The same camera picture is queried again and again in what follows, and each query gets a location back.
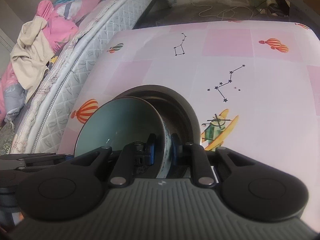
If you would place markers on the medium steel bowl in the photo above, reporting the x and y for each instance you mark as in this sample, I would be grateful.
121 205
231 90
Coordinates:
178 117

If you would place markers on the pink patterned tablecloth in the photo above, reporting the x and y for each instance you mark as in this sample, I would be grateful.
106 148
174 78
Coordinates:
254 87

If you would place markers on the cream garment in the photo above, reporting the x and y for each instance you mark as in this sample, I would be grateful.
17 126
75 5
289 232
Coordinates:
30 55

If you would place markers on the white quilted mattress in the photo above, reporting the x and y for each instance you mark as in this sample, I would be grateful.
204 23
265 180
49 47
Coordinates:
41 124

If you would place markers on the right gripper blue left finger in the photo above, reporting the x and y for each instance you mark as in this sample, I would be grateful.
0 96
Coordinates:
133 156

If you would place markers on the teal ceramic bowl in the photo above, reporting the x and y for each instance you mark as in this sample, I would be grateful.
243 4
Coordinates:
125 120

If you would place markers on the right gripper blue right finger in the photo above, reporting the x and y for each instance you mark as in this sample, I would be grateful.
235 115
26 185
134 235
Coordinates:
193 157

